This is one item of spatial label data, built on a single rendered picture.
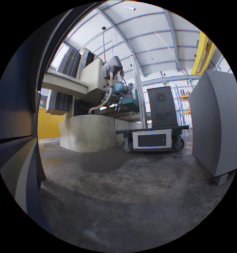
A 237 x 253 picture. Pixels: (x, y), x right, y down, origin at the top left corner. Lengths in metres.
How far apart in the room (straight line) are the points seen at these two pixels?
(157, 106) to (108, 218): 1.07
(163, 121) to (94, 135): 1.00
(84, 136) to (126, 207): 1.12
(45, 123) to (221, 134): 3.60
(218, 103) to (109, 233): 0.60
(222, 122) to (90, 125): 1.37
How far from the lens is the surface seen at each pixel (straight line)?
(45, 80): 1.37
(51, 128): 3.36
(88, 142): 1.28
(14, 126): 0.15
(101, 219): 0.36
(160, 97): 1.08
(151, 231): 0.34
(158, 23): 8.72
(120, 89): 1.07
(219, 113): 0.43
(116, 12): 8.28
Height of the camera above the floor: 0.31
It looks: 3 degrees up
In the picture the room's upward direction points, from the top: 4 degrees counter-clockwise
